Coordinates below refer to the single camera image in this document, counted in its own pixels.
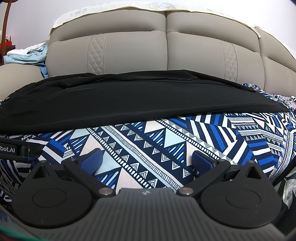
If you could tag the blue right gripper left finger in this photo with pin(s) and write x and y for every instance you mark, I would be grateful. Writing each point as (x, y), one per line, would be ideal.
(92, 161)

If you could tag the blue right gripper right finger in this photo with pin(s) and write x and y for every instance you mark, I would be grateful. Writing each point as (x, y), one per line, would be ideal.
(202, 163)

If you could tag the black pants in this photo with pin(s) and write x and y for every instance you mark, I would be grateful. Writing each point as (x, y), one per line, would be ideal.
(70, 102)

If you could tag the blue white patterned sofa cover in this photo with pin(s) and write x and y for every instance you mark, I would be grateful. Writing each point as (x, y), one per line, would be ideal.
(157, 153)

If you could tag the light blue clothes pile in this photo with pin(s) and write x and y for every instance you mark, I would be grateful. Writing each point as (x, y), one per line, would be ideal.
(32, 55)

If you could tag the brown wooden shelf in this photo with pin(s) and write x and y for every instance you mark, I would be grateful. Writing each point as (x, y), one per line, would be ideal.
(3, 34)

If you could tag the beige leather sofa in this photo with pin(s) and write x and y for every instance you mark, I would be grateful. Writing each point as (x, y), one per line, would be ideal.
(128, 40)

